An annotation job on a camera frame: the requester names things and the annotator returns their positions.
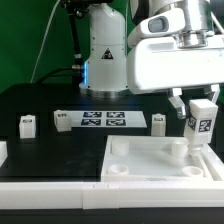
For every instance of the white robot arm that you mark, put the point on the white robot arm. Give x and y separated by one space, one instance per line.
189 22

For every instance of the white L-shaped obstacle fence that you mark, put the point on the white L-shaped obstacle fence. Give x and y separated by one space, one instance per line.
89 195

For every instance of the white tag sheet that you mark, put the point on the white tag sheet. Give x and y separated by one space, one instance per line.
108 119

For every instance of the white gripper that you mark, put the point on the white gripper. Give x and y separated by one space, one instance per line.
158 65

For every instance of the white square tabletop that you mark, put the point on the white square tabletop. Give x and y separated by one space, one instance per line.
146 158

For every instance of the white block at left edge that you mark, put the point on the white block at left edge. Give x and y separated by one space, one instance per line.
3 152

